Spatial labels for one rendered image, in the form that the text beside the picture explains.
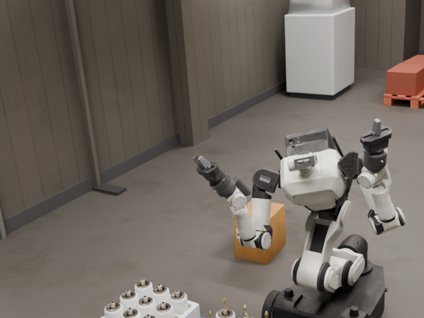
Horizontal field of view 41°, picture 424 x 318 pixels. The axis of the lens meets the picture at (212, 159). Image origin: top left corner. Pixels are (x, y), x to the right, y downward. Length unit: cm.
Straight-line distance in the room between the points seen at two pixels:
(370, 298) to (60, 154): 283
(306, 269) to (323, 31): 494
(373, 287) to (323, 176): 95
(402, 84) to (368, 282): 421
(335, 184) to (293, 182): 18
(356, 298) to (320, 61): 471
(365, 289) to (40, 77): 290
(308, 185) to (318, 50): 502
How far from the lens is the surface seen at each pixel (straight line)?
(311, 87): 753
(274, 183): 253
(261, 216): 255
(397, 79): 715
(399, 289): 353
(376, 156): 217
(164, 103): 582
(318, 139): 256
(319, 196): 252
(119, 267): 386
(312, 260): 274
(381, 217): 236
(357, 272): 311
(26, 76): 457
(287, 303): 301
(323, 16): 731
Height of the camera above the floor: 192
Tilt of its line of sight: 20 degrees down
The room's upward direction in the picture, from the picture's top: 4 degrees counter-clockwise
